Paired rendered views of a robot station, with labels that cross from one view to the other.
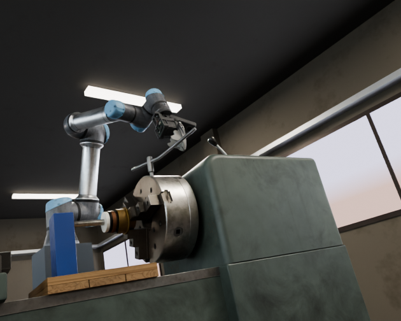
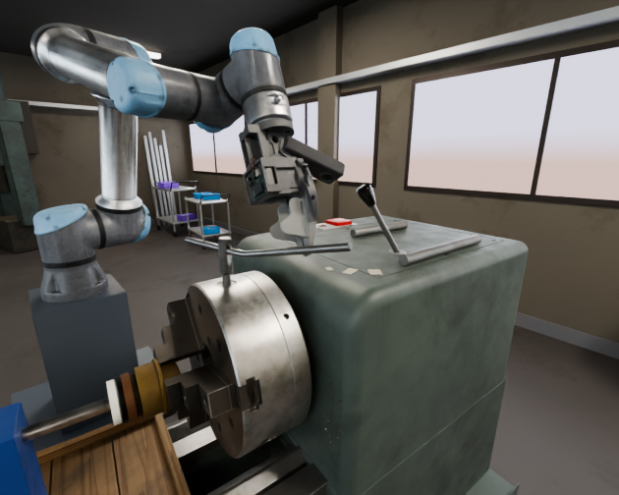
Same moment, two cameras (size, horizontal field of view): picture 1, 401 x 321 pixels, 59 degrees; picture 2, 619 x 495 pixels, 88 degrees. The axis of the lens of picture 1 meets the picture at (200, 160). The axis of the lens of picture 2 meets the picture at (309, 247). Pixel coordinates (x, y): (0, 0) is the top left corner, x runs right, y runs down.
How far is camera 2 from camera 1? 1.00 m
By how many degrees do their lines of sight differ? 36
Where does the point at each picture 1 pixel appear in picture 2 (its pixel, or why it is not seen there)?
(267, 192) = (444, 343)
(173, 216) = (259, 431)
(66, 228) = not seen: outside the picture
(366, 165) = (514, 130)
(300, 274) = (440, 454)
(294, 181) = (488, 303)
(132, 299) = not seen: outside the picture
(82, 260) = (110, 321)
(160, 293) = not seen: outside the picture
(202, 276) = not seen: outside the picture
